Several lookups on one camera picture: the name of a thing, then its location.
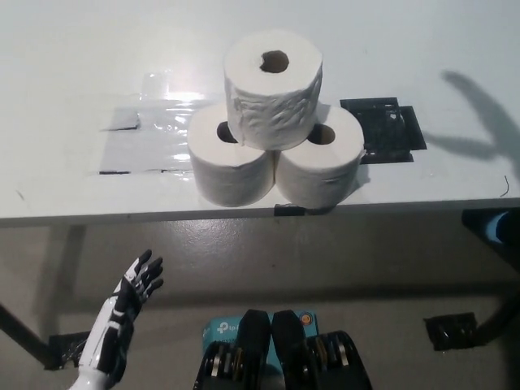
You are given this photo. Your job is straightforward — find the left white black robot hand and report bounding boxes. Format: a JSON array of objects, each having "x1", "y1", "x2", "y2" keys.
[{"x1": 78, "y1": 249, "x2": 165, "y2": 379}]

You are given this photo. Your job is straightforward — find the wrinkled white toilet paper roll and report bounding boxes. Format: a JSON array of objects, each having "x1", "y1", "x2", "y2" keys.
[{"x1": 222, "y1": 32, "x2": 325, "y2": 150}]

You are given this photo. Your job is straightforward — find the black object with blue patch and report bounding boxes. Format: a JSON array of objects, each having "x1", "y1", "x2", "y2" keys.
[{"x1": 461, "y1": 210, "x2": 520, "y2": 247}]

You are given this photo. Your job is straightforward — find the teal tp-link box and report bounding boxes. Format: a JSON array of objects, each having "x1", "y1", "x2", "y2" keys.
[{"x1": 201, "y1": 310, "x2": 319, "y2": 369}]

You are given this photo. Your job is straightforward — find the black floor tape patch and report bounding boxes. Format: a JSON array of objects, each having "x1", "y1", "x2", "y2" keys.
[
  {"x1": 44, "y1": 331, "x2": 93, "y2": 371},
  {"x1": 423, "y1": 312, "x2": 477, "y2": 353}
]

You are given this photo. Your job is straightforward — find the grey tape patch with clear film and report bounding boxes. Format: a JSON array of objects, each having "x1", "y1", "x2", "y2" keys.
[{"x1": 87, "y1": 71, "x2": 232, "y2": 176}]

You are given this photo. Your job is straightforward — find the smooth white toilet paper roll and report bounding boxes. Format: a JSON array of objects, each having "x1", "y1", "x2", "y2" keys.
[
  {"x1": 275, "y1": 104, "x2": 366, "y2": 207},
  {"x1": 187, "y1": 103, "x2": 277, "y2": 207}
]

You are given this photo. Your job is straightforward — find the black robot body blocks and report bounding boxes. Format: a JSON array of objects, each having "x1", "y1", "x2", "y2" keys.
[{"x1": 193, "y1": 310, "x2": 374, "y2": 390}]

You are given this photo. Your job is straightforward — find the black tape patch on table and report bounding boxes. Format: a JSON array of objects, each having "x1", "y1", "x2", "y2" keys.
[{"x1": 340, "y1": 96, "x2": 427, "y2": 165}]

